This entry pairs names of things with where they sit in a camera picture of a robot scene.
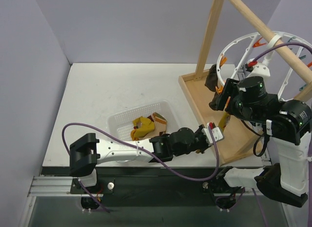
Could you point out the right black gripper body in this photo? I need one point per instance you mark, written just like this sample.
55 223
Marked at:
224 94

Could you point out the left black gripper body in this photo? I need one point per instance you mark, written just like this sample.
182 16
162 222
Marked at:
201 138

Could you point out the orange clip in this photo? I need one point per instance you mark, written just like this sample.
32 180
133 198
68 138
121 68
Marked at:
223 60
219 90

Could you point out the black sock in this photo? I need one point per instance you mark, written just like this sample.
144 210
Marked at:
212 79
213 103

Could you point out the olive yellow sock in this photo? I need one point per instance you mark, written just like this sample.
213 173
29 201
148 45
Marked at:
224 120
141 127

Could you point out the white round sock hanger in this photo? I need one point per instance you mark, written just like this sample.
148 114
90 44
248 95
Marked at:
239 71

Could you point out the maroon striped sock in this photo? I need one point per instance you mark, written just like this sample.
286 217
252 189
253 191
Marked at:
160 125

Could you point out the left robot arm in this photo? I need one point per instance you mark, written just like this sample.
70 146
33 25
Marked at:
89 151

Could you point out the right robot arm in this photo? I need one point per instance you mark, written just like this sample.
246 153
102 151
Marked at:
287 123

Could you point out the white plastic basket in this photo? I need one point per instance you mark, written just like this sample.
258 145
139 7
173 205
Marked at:
120 124

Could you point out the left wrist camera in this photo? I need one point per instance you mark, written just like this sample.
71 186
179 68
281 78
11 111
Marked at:
216 134

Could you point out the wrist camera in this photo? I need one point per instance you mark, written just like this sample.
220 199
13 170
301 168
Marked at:
255 68
216 134

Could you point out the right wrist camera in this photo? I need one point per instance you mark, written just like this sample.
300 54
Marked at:
255 68

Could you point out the wooden drying rack frame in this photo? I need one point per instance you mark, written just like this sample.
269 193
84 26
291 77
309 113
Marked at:
241 138

